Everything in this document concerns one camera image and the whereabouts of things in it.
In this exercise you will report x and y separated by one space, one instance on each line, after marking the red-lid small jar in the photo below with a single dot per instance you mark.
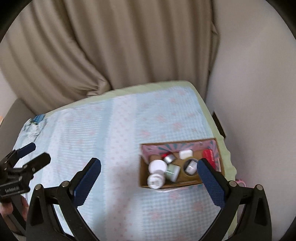
168 157

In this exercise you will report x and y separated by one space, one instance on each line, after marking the light green mattress pad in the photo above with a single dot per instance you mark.
185 92

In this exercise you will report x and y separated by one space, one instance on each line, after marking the grey sofa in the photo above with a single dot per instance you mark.
11 126

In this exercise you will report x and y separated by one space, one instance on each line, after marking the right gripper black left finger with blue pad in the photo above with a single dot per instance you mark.
53 212

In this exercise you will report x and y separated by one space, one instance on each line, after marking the beige curtain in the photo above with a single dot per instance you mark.
57 52

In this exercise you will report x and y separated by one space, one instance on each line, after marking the white vitamin bottle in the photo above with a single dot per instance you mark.
155 181

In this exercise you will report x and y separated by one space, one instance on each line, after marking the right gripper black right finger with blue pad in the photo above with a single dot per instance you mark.
255 221

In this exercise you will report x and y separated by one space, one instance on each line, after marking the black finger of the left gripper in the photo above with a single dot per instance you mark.
35 164

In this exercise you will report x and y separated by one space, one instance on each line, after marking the black-lid white jar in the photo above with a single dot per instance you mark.
190 167

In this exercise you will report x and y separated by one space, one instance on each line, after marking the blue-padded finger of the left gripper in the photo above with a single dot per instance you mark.
13 157

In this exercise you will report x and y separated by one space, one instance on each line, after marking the blue checked floral bedsheet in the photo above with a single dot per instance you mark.
111 150

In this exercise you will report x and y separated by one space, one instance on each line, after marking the white-lid light green jar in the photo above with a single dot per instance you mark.
172 172

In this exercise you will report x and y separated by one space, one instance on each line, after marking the pink cardboard box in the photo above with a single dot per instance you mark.
152 151

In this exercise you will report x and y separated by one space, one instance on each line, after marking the white-lid dark green jar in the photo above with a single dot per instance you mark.
157 165

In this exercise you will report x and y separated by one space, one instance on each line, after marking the red rectangular box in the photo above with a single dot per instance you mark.
209 156

